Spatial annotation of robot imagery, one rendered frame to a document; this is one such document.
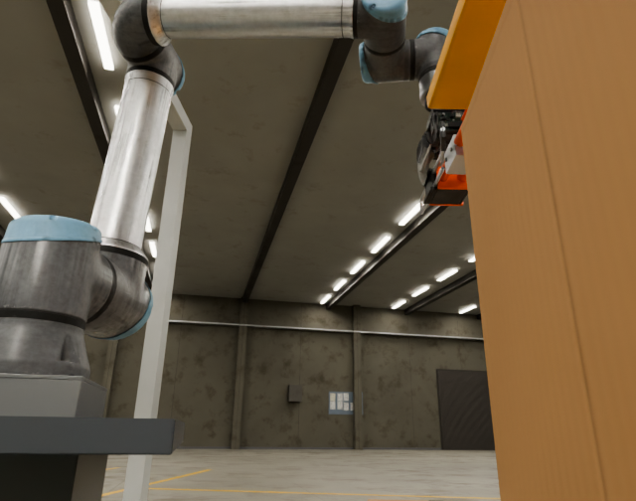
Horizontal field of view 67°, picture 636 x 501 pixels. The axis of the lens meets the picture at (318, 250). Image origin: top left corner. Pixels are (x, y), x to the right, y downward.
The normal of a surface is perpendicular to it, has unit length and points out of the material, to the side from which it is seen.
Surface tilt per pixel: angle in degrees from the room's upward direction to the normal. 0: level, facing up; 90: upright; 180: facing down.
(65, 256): 89
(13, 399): 90
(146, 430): 90
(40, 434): 90
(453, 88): 180
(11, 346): 70
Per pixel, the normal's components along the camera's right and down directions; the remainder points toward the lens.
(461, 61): -0.01, 0.94
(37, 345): 0.57, -0.58
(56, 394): 0.23, -0.33
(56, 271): 0.62, -0.27
